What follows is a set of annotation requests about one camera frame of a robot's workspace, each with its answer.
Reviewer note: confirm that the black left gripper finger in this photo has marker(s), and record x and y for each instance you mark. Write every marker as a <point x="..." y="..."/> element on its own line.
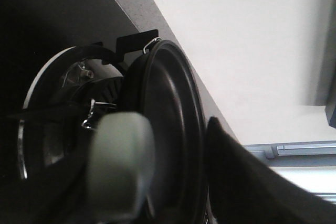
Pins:
<point x="244" y="190"/>

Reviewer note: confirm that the black frying pan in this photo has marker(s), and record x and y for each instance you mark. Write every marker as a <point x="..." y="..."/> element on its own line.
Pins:
<point x="142" y="162"/>

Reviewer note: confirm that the black glass gas cooktop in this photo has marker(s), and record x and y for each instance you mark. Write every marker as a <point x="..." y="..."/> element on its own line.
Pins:
<point x="32" y="31"/>

